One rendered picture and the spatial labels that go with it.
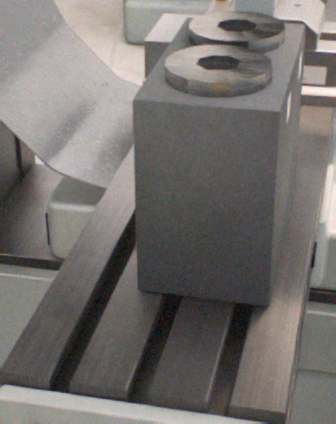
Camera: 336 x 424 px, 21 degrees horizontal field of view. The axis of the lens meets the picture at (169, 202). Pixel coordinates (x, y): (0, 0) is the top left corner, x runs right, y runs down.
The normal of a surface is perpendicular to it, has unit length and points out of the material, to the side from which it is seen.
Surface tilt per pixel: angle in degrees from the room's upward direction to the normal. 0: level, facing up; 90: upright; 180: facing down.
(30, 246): 0
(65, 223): 90
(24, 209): 0
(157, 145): 90
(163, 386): 0
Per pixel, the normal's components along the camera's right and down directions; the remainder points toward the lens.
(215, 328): 0.00, -0.87
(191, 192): -0.22, 0.48
